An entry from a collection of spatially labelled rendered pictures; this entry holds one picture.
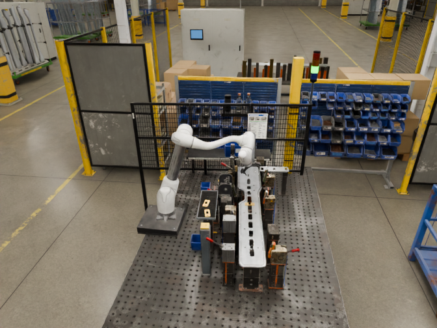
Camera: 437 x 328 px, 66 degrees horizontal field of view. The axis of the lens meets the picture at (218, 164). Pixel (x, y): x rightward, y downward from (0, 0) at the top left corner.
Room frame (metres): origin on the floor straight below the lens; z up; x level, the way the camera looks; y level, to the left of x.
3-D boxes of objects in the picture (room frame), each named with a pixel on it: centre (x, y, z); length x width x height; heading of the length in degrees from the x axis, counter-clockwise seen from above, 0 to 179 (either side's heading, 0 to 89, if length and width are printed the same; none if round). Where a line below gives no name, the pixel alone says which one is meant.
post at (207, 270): (1.89, 0.10, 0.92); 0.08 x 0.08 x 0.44; 87
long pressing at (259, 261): (2.34, -0.27, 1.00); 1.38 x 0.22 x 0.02; 177
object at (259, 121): (3.37, -0.42, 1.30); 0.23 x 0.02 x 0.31; 87
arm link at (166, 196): (2.56, 0.49, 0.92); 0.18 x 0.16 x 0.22; 179
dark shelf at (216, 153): (3.27, -0.12, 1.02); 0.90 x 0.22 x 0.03; 87
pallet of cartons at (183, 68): (7.30, 0.58, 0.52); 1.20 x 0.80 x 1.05; 170
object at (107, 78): (4.54, 1.44, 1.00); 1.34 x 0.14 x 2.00; 83
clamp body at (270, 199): (2.41, -0.44, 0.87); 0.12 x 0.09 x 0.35; 87
